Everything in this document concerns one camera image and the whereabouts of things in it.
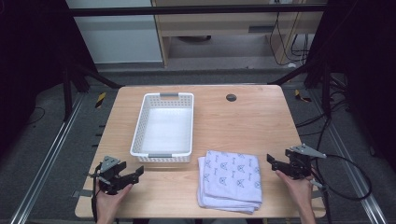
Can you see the folded lilac patterned towel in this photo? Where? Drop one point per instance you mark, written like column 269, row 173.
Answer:
column 230, row 182

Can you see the yellow black hazard tape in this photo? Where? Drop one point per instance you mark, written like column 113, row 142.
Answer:
column 301, row 96
column 100, row 100

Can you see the person's right hand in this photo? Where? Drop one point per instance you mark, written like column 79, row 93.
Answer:
column 297, row 189

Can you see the black metal stand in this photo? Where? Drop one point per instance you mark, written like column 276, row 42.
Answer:
column 67, row 93
column 325, row 93

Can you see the white cabinet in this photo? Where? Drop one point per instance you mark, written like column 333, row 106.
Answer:
column 118, row 40

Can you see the dark curtain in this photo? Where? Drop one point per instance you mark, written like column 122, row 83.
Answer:
column 31, row 62
column 367, row 62

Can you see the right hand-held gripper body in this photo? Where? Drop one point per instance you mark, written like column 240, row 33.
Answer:
column 300, row 163

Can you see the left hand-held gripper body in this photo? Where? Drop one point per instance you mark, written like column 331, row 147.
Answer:
column 109, row 180

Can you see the black horizontal frame bar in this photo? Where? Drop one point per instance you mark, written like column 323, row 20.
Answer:
column 186, row 10

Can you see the aluminium floor rail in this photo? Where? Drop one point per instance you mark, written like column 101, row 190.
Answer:
column 46, row 155
column 351, row 161

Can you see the white perforated plastic basket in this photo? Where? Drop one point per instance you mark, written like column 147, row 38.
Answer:
column 165, row 130

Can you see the person's left hand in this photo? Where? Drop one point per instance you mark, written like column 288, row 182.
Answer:
column 109, row 200

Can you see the grey tape strip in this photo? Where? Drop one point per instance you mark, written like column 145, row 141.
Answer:
column 82, row 193
column 317, row 194

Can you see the light wooden desk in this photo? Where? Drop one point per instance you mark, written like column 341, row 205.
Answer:
column 218, row 25

